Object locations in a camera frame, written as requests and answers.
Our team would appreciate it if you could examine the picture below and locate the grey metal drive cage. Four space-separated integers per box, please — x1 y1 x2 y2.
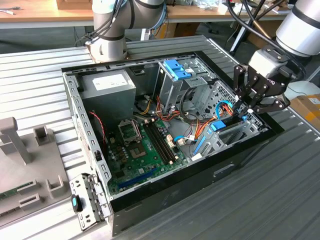
153 58 216 112

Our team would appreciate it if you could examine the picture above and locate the wooden desk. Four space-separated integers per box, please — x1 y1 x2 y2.
164 0 291 27
0 0 95 30

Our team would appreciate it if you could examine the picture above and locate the green RAM stick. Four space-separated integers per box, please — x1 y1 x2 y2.
0 181 35 201

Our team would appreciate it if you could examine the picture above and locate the yellow black wire bundle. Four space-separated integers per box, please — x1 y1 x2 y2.
136 94 153 116

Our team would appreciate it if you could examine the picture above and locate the black RAM slot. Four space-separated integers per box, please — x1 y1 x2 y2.
148 121 173 164
151 121 175 163
144 121 170 165
155 121 178 162

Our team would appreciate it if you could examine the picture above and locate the grey power supply unit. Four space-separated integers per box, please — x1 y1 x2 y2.
79 69 137 126

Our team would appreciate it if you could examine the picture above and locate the green motherboard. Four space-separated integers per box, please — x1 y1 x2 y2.
106 117 188 196

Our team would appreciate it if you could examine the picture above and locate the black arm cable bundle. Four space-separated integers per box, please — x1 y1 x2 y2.
226 0 278 48

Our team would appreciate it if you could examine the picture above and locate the short blue data wire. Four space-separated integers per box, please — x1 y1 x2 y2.
173 134 198 146

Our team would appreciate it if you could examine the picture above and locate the blue plastic drive clip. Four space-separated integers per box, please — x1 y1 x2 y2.
174 67 195 81
162 59 185 76

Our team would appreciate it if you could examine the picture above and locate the CPU socket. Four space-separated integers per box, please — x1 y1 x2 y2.
117 119 142 145

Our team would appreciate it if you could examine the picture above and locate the black tool with blue ring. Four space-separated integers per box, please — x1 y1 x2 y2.
70 194 84 213

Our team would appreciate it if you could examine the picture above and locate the metal expansion slot bracket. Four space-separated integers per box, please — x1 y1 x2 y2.
69 172 113 231

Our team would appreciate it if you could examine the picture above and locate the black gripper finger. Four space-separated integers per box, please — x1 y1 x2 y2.
233 64 258 118
247 89 291 115

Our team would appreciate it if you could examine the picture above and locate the cardboard box yellow tape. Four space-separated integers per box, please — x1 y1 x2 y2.
289 94 320 128

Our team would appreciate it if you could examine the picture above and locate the white side table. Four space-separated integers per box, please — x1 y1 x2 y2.
284 79 320 102

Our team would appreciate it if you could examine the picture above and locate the small brown cardboard box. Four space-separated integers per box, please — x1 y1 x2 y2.
159 22 201 40

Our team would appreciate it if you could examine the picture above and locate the blue expansion slot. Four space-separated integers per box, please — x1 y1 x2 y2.
117 166 159 190

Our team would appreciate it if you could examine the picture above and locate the grey metal disk bay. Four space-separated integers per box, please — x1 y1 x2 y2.
191 81 270 162

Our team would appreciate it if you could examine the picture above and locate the orange yellow power wire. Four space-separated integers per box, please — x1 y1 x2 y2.
194 104 235 141

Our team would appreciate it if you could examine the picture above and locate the black stand pole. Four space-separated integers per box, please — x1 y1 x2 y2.
228 0 266 55

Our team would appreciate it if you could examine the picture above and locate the red black fan wire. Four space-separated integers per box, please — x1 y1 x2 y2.
88 111 108 145

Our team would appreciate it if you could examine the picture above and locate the grey parts rack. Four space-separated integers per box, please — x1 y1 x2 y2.
0 116 71 218

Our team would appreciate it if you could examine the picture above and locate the flat cardboard box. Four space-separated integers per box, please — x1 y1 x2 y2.
56 0 94 10

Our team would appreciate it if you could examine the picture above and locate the black open PC case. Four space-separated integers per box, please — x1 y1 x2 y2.
61 50 286 237

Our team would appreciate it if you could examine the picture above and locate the orange red wire bundle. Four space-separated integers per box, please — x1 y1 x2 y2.
154 94 201 126

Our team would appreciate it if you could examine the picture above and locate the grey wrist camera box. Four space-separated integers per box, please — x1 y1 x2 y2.
248 48 289 79

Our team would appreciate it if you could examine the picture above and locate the long blue data wire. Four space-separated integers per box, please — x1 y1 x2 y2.
215 100 236 119

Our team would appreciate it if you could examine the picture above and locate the aluminium profile frame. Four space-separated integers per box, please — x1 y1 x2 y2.
307 56 320 81

